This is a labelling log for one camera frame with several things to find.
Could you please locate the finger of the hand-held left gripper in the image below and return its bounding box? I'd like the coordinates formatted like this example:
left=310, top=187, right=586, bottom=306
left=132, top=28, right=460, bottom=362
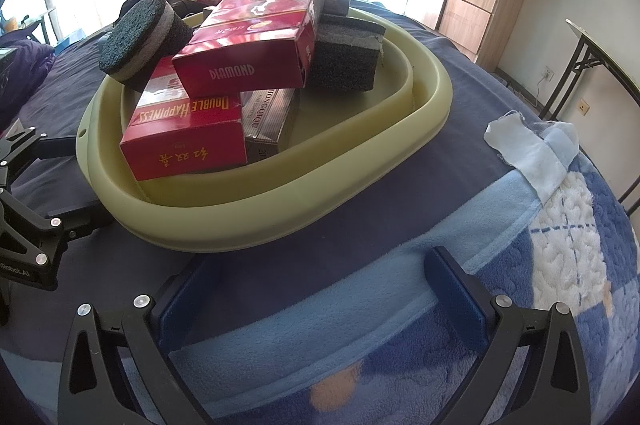
left=0, top=187, right=114, bottom=267
left=0, top=127, right=84, bottom=186

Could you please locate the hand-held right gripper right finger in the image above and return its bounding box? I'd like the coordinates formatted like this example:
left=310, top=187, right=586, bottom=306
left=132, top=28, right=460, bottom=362
left=424, top=246, right=591, bottom=425

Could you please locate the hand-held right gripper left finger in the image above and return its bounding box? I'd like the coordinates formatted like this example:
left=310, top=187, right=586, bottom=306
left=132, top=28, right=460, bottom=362
left=59, top=250, right=212, bottom=425

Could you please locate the red cigarette carton gold print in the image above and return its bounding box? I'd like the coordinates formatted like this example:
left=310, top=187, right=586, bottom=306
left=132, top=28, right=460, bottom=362
left=119, top=54, right=247, bottom=182

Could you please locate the round dark layered sponge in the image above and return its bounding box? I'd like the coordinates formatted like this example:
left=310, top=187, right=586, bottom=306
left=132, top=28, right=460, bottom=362
left=98, top=0, right=194, bottom=94

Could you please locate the pale green plastic basin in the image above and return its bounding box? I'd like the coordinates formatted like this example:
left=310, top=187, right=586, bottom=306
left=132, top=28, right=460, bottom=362
left=75, top=5, right=454, bottom=252

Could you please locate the silver grey cigarette carton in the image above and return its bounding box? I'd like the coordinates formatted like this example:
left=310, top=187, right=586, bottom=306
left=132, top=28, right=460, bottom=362
left=239, top=87, right=302, bottom=164

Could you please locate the marbled red cigarette carton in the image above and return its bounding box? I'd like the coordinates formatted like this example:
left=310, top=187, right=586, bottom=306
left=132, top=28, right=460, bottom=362
left=171, top=0, right=322, bottom=99

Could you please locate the rectangular black layered sponge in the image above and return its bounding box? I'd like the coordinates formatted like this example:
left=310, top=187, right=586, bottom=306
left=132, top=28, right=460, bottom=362
left=305, top=12, right=388, bottom=94

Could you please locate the small black sponge block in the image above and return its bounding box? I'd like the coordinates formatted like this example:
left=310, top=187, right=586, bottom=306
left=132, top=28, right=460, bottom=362
left=315, top=0, right=354, bottom=18

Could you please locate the purple cloth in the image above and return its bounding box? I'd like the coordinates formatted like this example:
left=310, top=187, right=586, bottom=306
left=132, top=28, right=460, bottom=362
left=0, top=39, right=57, bottom=132

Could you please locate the blue white checked blanket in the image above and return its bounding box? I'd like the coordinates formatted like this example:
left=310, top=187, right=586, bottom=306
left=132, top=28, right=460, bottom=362
left=120, top=111, right=640, bottom=425

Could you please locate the navy bed sheet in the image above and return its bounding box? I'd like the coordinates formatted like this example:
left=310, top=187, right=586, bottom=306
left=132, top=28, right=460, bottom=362
left=0, top=0, right=551, bottom=356

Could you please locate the black folding glass-top table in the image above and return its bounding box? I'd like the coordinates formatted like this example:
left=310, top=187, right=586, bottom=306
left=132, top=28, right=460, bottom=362
left=541, top=18, right=640, bottom=218

